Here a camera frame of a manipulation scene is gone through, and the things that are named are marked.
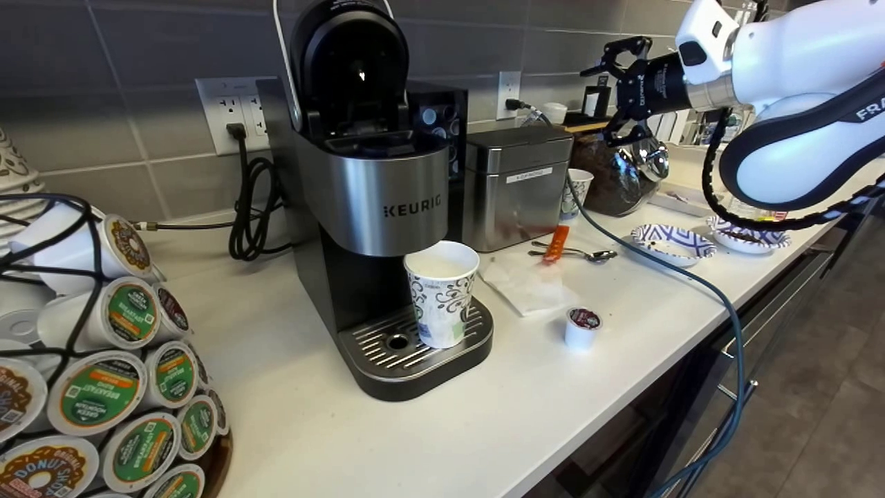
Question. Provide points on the white wall outlet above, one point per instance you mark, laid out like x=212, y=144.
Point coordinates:
x=506, y=86

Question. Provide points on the small white cup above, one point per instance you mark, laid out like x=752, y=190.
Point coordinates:
x=553, y=115

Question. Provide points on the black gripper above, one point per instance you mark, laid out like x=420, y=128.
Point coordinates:
x=665, y=86

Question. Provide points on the black rectangular object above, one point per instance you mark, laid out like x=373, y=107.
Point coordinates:
x=596, y=102

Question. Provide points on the brown lid coffee pod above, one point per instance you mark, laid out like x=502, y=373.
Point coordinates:
x=128, y=245
x=15, y=402
x=45, y=472

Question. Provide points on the wooden rack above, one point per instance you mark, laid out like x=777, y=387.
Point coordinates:
x=584, y=126

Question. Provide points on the stainless steel toaster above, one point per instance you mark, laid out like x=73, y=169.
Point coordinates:
x=514, y=190

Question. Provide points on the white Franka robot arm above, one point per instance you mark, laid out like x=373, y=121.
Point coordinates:
x=811, y=37

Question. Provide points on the white paper napkin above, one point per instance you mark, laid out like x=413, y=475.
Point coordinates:
x=526, y=286

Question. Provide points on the dark metal kettle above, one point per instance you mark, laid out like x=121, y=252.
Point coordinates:
x=616, y=182

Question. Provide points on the single coffee pod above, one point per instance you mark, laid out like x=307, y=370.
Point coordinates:
x=580, y=330

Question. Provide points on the double wall outlet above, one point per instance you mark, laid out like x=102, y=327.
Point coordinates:
x=224, y=107

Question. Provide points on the coffee pod carousel rack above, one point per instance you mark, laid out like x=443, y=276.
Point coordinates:
x=73, y=222

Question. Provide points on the blue patterned plate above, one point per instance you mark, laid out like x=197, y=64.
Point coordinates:
x=669, y=245

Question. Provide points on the green lid coffee pod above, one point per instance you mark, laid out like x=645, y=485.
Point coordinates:
x=175, y=485
x=171, y=375
x=197, y=428
x=138, y=453
x=131, y=313
x=96, y=391

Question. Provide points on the Keurig coffee machine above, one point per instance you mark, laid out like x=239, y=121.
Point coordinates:
x=377, y=196

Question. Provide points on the dark lid coffee pod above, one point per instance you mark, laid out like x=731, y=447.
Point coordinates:
x=171, y=312

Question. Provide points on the patterned paper cup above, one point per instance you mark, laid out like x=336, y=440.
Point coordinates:
x=443, y=295

